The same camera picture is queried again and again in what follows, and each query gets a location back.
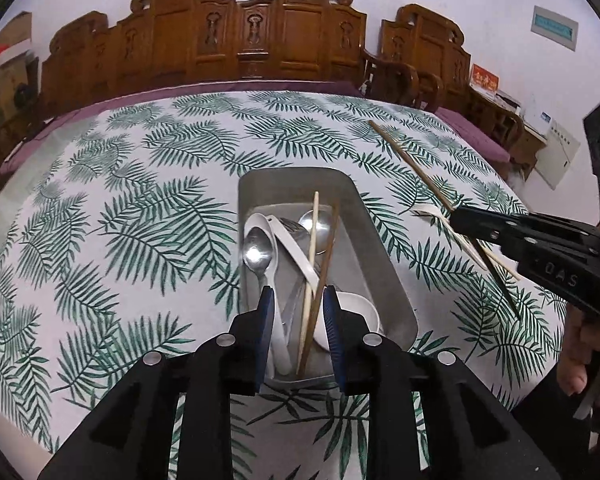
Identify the brown wooden chopstick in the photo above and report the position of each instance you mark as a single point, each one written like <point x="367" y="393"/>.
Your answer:
<point x="325" y="280"/>
<point x="410" y="160"/>

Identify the dark wooden chopstick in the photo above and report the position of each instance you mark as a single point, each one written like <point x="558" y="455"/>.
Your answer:
<point x="502" y="287"/>

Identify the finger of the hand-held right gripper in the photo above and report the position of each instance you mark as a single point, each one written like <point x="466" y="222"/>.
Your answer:
<point x="530" y="249"/>
<point x="485" y="222"/>

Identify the large stainless steel spoon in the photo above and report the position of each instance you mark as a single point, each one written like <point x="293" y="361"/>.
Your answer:
<point x="322" y="230"/>

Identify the carved wooden bench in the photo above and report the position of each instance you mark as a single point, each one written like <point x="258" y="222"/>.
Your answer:
<point x="300" y="30"/>

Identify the person's dark clothing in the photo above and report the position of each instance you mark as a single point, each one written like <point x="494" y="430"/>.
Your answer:
<point x="555" y="435"/>

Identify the small stainless steel spoon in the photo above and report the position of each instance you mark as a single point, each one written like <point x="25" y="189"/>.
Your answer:
<point x="257" y="252"/>

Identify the cardboard box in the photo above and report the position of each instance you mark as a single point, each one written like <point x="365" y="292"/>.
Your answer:
<point x="5" y="70"/>

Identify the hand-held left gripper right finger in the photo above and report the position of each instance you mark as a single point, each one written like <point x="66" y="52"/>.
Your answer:
<point x="331" y="325"/>

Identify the red box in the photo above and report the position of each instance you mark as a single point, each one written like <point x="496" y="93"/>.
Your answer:
<point x="484" y="79"/>

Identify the white papers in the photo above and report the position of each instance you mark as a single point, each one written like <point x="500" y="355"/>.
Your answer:
<point x="507" y="101"/>

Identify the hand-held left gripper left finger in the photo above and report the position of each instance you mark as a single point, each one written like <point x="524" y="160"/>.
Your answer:
<point x="267" y="320"/>

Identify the green leaf print tablecloth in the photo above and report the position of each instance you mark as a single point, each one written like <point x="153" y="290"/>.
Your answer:
<point x="130" y="220"/>

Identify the white flat utensil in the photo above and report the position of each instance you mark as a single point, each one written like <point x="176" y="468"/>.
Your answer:
<point x="430" y="212"/>

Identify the teal wall sign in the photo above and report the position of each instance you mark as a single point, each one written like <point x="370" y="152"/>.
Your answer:
<point x="555" y="29"/>

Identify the person's right hand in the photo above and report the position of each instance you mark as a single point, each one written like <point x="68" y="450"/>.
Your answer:
<point x="577" y="360"/>

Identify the stainless steel rectangular tray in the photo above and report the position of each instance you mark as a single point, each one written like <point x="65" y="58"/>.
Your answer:
<point x="375" y="240"/>

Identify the small blue wall label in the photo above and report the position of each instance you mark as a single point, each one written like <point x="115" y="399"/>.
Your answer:
<point x="545" y="117"/>

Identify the carved wooden armchair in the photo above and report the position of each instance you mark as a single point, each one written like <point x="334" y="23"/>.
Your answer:
<point x="430" y="45"/>

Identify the white wall panel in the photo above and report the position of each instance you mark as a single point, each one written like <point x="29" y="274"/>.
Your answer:
<point x="557" y="155"/>

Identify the white ceramic spoon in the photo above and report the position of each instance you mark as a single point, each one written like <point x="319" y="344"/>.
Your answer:
<point x="280" y="340"/>
<point x="355" y="310"/>

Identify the light wooden chopstick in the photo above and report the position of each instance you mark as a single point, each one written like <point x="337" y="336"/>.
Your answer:
<point x="310" y="270"/>

